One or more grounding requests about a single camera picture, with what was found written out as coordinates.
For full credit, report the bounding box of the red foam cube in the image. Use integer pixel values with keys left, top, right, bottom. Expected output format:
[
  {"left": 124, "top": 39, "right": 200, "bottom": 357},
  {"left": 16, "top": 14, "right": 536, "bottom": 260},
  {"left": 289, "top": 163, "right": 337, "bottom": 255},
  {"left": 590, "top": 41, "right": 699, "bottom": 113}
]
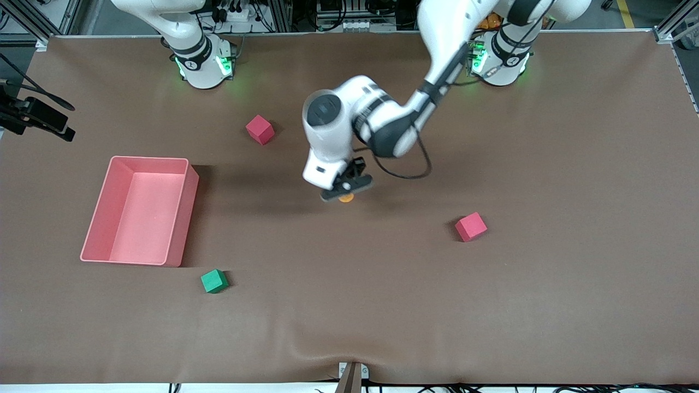
[
  {"left": 455, "top": 212, "right": 488, "bottom": 242},
  {"left": 245, "top": 115, "right": 275, "bottom": 146}
]

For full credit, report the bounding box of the pink plastic bin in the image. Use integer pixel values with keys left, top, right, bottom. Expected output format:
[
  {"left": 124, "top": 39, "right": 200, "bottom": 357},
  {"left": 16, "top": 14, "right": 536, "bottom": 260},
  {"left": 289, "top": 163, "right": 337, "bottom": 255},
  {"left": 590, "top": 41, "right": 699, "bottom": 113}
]
[{"left": 80, "top": 156, "right": 200, "bottom": 268}]

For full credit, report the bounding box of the brown table cover sheet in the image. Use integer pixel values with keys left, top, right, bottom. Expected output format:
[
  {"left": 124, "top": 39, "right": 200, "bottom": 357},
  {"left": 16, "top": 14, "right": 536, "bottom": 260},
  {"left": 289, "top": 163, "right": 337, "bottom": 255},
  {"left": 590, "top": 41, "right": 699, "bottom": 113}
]
[{"left": 0, "top": 32, "right": 699, "bottom": 386}]

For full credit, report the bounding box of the grey terminal block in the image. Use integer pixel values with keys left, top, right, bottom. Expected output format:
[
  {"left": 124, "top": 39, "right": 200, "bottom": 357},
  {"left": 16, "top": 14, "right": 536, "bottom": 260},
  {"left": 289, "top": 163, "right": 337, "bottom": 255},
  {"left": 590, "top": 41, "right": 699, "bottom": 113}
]
[{"left": 316, "top": 19, "right": 397, "bottom": 33}]

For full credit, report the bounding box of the green foam cube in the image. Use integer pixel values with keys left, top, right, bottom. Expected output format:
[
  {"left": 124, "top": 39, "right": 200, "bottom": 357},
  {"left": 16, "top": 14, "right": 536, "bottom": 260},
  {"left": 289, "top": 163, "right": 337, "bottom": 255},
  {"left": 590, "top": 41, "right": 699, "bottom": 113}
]
[{"left": 200, "top": 269, "right": 230, "bottom": 294}]

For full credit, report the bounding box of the white power strip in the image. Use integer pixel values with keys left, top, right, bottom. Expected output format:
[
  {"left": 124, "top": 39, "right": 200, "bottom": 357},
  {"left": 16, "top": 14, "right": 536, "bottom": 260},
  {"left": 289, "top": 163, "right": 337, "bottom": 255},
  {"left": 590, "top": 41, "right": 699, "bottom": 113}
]
[{"left": 213, "top": 3, "right": 253, "bottom": 23}]

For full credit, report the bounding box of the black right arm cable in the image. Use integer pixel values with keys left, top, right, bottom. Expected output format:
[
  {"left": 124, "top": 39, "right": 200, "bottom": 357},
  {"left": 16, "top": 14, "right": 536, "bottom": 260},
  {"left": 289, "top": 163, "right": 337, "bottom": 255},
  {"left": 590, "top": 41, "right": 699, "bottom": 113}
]
[{"left": 0, "top": 53, "right": 76, "bottom": 111}]

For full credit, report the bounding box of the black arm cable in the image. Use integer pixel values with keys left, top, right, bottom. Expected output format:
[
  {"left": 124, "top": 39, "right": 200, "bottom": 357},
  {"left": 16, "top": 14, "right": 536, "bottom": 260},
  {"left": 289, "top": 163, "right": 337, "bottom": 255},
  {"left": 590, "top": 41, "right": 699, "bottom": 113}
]
[
  {"left": 0, "top": 53, "right": 76, "bottom": 111},
  {"left": 359, "top": 49, "right": 492, "bottom": 181}
]

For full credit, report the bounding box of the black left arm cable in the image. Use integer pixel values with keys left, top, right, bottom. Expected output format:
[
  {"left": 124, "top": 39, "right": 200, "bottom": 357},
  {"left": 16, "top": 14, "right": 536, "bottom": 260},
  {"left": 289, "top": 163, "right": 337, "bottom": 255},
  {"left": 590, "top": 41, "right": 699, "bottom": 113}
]
[{"left": 359, "top": 49, "right": 492, "bottom": 181}]

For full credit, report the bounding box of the aluminium frame post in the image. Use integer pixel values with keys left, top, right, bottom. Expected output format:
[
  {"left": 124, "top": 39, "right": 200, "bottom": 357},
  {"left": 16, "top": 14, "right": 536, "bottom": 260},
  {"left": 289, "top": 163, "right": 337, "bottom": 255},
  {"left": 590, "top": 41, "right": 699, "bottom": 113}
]
[
  {"left": 652, "top": 0, "right": 699, "bottom": 45},
  {"left": 0, "top": 0, "right": 80, "bottom": 51}
]

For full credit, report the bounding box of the metal table edge bracket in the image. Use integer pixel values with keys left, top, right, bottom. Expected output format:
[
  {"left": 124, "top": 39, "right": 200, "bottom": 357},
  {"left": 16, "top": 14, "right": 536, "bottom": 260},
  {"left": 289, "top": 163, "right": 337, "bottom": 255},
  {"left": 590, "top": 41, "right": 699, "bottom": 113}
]
[{"left": 334, "top": 361, "right": 370, "bottom": 393}]

